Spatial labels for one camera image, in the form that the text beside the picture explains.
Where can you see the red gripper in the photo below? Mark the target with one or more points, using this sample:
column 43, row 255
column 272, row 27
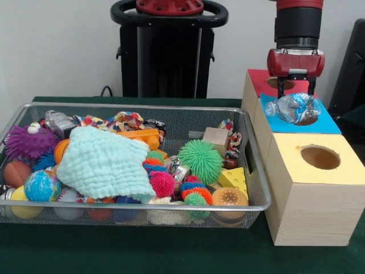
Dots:
column 296, row 62

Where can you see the crushed clear plastic bottle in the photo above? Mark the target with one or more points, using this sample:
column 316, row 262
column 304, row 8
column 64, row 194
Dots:
column 293, row 107

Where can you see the mint green cloth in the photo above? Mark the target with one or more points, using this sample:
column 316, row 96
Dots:
column 105, row 165

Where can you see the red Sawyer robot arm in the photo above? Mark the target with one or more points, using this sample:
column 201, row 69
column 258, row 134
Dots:
column 298, row 23

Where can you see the wooden box with three holes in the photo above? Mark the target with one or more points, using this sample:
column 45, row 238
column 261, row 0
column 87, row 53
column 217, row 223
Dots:
column 310, row 211

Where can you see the plain wooden cube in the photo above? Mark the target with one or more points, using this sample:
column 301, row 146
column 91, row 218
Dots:
column 215, row 138

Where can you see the yellow toy cheese wedge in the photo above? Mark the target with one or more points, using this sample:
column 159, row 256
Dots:
column 233, row 178

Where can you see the plain green spiky ball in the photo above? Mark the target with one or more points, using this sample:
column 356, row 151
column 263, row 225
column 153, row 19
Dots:
column 199, row 160

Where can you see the toy burger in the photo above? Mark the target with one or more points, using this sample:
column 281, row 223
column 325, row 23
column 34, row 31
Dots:
column 229, row 197

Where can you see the orange plastic toy block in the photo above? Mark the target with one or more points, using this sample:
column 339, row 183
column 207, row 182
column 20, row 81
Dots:
column 148, row 137

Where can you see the dark green table cloth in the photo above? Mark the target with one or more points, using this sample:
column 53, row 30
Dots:
column 171, row 251

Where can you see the orange basketball toy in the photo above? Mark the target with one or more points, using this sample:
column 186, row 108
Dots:
column 60, row 151

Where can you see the globe print ball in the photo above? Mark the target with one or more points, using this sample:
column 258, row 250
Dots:
column 42, row 185

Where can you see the purple spiky ball with eyes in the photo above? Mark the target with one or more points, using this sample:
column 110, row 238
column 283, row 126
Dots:
column 28, row 142

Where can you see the brown toy football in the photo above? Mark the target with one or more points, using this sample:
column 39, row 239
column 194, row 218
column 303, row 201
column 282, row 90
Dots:
column 17, row 174

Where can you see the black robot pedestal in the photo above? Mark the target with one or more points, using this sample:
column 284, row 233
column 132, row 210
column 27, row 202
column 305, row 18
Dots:
column 171, row 57

